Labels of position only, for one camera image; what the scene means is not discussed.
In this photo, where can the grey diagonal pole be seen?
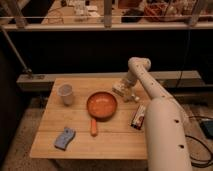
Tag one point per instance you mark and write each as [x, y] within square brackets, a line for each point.
[26, 69]

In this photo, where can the dark snack box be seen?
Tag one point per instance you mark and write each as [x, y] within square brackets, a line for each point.
[138, 117]

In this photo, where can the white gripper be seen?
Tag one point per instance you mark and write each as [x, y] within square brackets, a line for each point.
[128, 84]

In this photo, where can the clear plastic bottle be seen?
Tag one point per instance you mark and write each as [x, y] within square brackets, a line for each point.
[118, 89]

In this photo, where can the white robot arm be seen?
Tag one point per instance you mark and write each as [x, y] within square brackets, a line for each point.
[167, 148]

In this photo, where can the orange basket in background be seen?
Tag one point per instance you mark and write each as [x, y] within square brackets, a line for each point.
[155, 12]

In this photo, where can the orange frying pan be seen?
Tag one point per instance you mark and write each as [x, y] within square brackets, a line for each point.
[100, 105]

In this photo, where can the metal railing frame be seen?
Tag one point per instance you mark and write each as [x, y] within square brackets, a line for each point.
[83, 15]

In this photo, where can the blue sponge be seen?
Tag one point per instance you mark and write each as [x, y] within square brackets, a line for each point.
[64, 138]

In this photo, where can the translucent plastic cup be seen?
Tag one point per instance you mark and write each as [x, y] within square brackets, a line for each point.
[65, 91]

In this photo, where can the wooden table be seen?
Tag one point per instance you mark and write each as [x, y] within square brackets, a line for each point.
[94, 139]

